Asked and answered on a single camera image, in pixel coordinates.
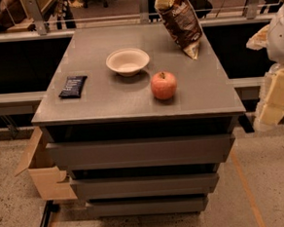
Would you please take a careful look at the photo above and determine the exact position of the grey bottom drawer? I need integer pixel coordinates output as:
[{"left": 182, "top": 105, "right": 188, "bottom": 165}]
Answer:
[{"left": 86, "top": 196, "right": 208, "bottom": 217}]

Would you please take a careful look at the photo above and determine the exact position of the grey drawer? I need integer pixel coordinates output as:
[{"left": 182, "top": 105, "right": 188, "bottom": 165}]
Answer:
[
  {"left": 86, "top": 196, "right": 208, "bottom": 217},
  {"left": 70, "top": 172, "right": 219, "bottom": 200},
  {"left": 46, "top": 133, "right": 234, "bottom": 170}
]

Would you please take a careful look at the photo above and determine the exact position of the grey top drawer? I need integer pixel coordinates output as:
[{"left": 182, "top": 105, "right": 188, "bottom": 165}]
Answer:
[{"left": 46, "top": 133, "right": 234, "bottom": 170}]

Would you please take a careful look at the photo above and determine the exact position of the dark blue snack packet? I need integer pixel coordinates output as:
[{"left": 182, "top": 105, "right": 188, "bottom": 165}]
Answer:
[{"left": 59, "top": 75, "right": 88, "bottom": 98}]

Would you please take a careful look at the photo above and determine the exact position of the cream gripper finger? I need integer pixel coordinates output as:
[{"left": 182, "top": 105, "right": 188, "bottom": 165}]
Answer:
[
  {"left": 253, "top": 65, "right": 284, "bottom": 132},
  {"left": 245, "top": 24, "right": 269, "bottom": 51}
]

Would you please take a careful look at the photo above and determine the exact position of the open cardboard box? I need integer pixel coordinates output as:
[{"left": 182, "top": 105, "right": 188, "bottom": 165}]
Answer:
[{"left": 15, "top": 128, "right": 77, "bottom": 201}]

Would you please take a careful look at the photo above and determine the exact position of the grey side shelf ledge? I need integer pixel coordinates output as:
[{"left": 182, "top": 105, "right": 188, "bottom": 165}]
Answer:
[{"left": 0, "top": 92, "right": 45, "bottom": 116}]

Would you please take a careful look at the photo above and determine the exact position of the brown chip bag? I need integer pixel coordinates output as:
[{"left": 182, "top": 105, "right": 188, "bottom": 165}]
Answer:
[{"left": 154, "top": 0, "right": 202, "bottom": 60}]

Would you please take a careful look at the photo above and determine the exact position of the grey middle drawer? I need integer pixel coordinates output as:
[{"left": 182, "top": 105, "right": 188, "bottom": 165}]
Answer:
[{"left": 70, "top": 172, "right": 219, "bottom": 200}]

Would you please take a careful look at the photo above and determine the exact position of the red apple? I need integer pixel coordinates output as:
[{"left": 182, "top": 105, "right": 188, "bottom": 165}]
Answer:
[{"left": 151, "top": 71, "right": 177, "bottom": 100}]

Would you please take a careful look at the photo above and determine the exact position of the metal railing with posts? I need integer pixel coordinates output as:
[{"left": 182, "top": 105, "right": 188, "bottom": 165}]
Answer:
[{"left": 0, "top": 0, "right": 284, "bottom": 39}]

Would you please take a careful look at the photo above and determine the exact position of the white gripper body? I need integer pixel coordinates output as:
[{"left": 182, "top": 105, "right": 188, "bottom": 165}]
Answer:
[{"left": 260, "top": 64, "right": 284, "bottom": 109}]

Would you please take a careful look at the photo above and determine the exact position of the white paper bowl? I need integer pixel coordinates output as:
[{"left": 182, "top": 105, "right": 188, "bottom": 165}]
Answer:
[{"left": 106, "top": 48, "right": 150, "bottom": 77}]

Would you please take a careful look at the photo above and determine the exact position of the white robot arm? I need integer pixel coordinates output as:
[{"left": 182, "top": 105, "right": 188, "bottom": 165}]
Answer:
[{"left": 246, "top": 4, "right": 284, "bottom": 132}]

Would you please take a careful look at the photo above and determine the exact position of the grey drawer cabinet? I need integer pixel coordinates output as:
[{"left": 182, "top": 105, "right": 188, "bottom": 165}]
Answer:
[{"left": 24, "top": 16, "right": 254, "bottom": 224}]

